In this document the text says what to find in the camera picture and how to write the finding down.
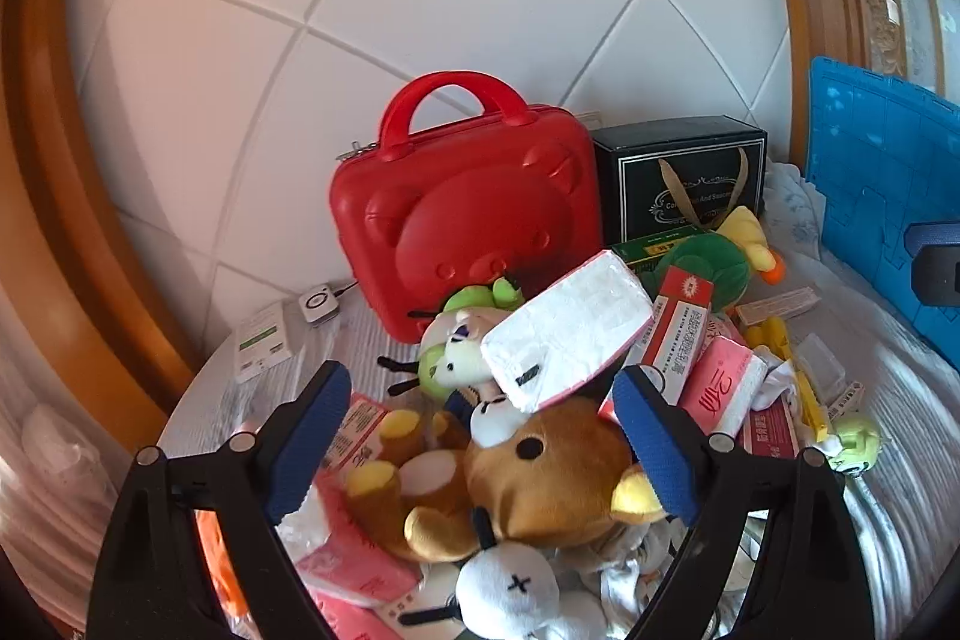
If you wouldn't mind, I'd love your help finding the pink soft tissue pack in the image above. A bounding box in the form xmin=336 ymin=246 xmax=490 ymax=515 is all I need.
xmin=679 ymin=336 xmax=768 ymax=437

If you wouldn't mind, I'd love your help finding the orange plush toy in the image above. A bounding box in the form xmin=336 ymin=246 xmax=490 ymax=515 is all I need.
xmin=195 ymin=510 xmax=249 ymax=619

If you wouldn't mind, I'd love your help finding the blue plastic storage crate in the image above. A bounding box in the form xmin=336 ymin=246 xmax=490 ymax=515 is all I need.
xmin=805 ymin=57 xmax=958 ymax=364

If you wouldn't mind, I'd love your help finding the small green frog toy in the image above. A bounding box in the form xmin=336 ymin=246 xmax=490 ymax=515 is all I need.
xmin=828 ymin=414 xmax=882 ymax=476

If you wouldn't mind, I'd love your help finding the brown teddy bear plush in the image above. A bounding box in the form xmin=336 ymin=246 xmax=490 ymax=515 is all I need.
xmin=345 ymin=396 xmax=665 ymax=564

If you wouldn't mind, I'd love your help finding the red white medicine box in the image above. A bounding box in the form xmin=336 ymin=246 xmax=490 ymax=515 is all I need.
xmin=623 ymin=266 xmax=713 ymax=406

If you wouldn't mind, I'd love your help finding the white square charger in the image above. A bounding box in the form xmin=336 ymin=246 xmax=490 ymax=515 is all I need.
xmin=298 ymin=284 xmax=340 ymax=325

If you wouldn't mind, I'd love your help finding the green duck plush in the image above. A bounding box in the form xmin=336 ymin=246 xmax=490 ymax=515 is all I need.
xmin=652 ymin=206 xmax=786 ymax=314

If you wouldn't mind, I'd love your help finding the pink white tissue pack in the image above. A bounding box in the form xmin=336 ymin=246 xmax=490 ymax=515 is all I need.
xmin=480 ymin=250 xmax=652 ymax=414

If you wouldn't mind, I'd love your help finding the green frog plush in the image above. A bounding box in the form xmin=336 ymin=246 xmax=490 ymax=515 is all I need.
xmin=377 ymin=276 xmax=524 ymax=404

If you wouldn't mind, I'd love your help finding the white dog plush head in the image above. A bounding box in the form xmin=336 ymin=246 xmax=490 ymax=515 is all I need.
xmin=398 ymin=509 xmax=607 ymax=638

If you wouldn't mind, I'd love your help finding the green medicine box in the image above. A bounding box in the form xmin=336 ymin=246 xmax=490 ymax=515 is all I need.
xmin=612 ymin=224 xmax=703 ymax=275

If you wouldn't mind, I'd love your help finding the dark green gift bag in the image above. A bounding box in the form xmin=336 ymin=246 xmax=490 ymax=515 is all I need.
xmin=592 ymin=115 xmax=768 ymax=245

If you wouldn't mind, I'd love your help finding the red bear suitcase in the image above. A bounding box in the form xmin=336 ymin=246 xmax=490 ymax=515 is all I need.
xmin=329 ymin=71 xmax=602 ymax=342

